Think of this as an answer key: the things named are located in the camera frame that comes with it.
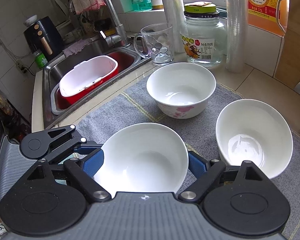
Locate orange cooking wine jug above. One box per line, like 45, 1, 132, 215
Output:
248, 0, 289, 36

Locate stainless steel sink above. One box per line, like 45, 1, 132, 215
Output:
42, 40, 151, 128

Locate clear glass mug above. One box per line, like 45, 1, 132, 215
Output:
133, 23, 174, 66

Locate grey checked dish mat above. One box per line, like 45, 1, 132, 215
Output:
77, 79, 300, 239

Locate plain white bowl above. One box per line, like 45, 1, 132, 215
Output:
216, 99, 293, 179

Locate plastic wrap roll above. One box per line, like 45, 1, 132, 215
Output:
226, 0, 248, 73

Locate steel kitchen faucet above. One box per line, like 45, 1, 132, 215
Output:
71, 0, 130, 47

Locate white red plastic basin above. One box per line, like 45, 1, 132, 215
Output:
59, 55, 119, 104

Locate white bowl pink flowers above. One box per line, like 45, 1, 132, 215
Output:
146, 62, 216, 119

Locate bamboo cutting board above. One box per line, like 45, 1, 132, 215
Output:
275, 0, 300, 88

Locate black air fryer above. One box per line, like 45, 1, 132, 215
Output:
24, 16, 64, 62

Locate green can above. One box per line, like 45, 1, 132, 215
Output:
33, 50, 47, 69

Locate glass jar green lid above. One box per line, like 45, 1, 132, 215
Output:
180, 2, 227, 69

